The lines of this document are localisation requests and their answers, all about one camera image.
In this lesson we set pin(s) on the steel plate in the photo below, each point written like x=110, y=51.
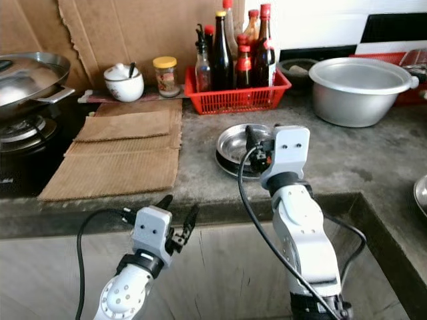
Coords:
x=233, y=143
x=230, y=171

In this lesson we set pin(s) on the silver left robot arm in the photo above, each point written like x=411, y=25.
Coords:
x=123, y=296

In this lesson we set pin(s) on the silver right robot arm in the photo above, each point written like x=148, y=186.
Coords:
x=307, y=233

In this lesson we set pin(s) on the red plastic bottle basket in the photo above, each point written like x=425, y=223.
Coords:
x=237, y=101

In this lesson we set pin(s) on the dark stone mortar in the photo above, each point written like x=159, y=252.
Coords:
x=293, y=73

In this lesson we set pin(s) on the large corrugated cardboard mat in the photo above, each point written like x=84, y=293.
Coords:
x=107, y=176

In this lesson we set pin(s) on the small dark bottle red cap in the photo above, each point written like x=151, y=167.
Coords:
x=243, y=66

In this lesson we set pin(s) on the tall brown bottle red cap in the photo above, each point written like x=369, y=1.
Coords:
x=265, y=56

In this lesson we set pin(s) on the clear bottle black pourer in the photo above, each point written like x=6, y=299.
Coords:
x=202, y=70

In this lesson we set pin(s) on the dark bottle yellow cap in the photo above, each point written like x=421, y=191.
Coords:
x=221, y=56

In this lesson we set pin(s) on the small corrugated cardboard mat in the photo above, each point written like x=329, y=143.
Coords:
x=120, y=125

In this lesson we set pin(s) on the aluminium pot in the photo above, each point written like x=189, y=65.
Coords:
x=360, y=96

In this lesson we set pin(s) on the medium corrugated cardboard mat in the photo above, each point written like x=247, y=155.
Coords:
x=147, y=106

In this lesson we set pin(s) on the amber bottle red cap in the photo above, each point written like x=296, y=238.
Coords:
x=252, y=26

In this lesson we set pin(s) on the glass jar yellow lid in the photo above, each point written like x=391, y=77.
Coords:
x=165, y=80

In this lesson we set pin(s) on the short bottle red cap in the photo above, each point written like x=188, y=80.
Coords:
x=209, y=30

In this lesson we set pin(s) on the white ceramic lidded pot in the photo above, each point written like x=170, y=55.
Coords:
x=123, y=86

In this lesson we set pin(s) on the clear bottle red cap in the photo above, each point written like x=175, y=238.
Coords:
x=229, y=8

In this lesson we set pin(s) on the black gas stove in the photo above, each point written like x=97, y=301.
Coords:
x=33, y=170

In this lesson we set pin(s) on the steel wok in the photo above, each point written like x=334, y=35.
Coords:
x=59, y=94

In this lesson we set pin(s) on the steel bowl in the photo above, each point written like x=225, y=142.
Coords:
x=421, y=196

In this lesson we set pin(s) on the steel wok lid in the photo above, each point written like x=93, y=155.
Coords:
x=27, y=78

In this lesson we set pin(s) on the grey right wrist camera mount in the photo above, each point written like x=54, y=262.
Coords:
x=288, y=153

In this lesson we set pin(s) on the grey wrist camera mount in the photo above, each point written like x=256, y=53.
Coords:
x=288, y=153
x=152, y=233

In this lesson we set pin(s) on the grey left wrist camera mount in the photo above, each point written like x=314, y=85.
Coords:
x=152, y=233

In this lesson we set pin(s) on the torn cardboard wall sheet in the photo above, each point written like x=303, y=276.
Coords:
x=140, y=30

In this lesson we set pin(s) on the plain cardboard wall sheet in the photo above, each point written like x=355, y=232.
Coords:
x=27, y=23

